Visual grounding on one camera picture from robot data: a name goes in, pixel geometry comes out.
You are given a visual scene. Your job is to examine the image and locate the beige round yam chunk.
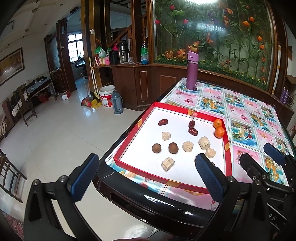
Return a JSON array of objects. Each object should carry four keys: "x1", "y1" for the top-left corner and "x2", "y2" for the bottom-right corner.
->
[{"x1": 199, "y1": 137, "x2": 211, "y2": 150}]

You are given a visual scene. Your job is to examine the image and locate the dark red jujube date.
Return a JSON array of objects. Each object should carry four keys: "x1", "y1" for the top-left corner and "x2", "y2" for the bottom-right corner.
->
[
  {"x1": 158, "y1": 119, "x2": 168, "y2": 126},
  {"x1": 188, "y1": 128, "x2": 198, "y2": 136}
]

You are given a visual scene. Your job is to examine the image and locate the brown round longan fruit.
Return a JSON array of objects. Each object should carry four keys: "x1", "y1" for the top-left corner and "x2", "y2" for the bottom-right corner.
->
[{"x1": 169, "y1": 142, "x2": 179, "y2": 154}]

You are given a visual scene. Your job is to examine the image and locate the dark red jujube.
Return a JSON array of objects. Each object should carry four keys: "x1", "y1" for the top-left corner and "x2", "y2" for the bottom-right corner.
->
[{"x1": 188, "y1": 120, "x2": 195, "y2": 128}]

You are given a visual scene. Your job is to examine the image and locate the brown round longan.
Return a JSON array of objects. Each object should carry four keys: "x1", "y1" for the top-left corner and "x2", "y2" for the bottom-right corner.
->
[{"x1": 152, "y1": 143, "x2": 162, "y2": 153}]

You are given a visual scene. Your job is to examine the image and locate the colourful fruit print tablecloth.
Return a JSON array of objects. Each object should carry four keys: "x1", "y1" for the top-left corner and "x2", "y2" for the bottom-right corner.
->
[{"x1": 106, "y1": 79, "x2": 294, "y2": 210}]

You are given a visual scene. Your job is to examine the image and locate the orange tangerine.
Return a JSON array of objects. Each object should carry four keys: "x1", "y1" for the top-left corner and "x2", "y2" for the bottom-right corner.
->
[
  {"x1": 214, "y1": 127, "x2": 225, "y2": 138},
  {"x1": 213, "y1": 118, "x2": 223, "y2": 128}
]

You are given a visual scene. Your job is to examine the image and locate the purple spray cans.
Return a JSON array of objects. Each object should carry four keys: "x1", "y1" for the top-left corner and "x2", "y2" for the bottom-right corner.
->
[{"x1": 280, "y1": 87, "x2": 289, "y2": 104}]

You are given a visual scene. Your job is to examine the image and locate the red white tray box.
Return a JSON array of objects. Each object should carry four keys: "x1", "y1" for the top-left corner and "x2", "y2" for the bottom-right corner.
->
[{"x1": 114, "y1": 102, "x2": 232, "y2": 193}]

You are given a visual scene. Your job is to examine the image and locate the wooden chair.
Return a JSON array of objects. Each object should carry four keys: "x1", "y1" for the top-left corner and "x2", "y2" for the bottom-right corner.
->
[{"x1": 12, "y1": 84, "x2": 37, "y2": 126}]

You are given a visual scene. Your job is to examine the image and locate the purple water bottle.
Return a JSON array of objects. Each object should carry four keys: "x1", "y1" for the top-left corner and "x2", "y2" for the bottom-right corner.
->
[{"x1": 186, "y1": 51, "x2": 199, "y2": 90}]

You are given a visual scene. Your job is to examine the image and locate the flower glass partition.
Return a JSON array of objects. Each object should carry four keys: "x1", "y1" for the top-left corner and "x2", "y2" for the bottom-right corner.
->
[{"x1": 152, "y1": 1, "x2": 274, "y2": 90}]

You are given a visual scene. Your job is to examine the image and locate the broom and dustpan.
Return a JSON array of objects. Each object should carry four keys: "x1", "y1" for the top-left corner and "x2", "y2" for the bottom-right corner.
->
[{"x1": 81, "y1": 57, "x2": 102, "y2": 109}]

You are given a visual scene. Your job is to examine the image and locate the wooden cabinet counter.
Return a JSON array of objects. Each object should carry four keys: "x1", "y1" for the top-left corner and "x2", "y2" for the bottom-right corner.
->
[{"x1": 95, "y1": 64, "x2": 294, "y2": 126}]

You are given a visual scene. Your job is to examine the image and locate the grey thermos flask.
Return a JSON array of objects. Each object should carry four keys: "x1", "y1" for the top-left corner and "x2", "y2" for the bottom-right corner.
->
[{"x1": 111, "y1": 90, "x2": 123, "y2": 114}]

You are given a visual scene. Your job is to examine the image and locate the white plastic bucket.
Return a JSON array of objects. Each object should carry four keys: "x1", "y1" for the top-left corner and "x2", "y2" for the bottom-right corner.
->
[{"x1": 99, "y1": 85, "x2": 115, "y2": 108}]

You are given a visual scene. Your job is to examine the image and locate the green plastic bottle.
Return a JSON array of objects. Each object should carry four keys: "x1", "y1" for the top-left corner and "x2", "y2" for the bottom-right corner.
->
[{"x1": 140, "y1": 42, "x2": 149, "y2": 65}]

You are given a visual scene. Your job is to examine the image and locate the framed wall painting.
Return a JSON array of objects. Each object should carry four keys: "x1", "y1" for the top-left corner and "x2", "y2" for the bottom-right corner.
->
[{"x1": 0, "y1": 47, "x2": 25, "y2": 85}]

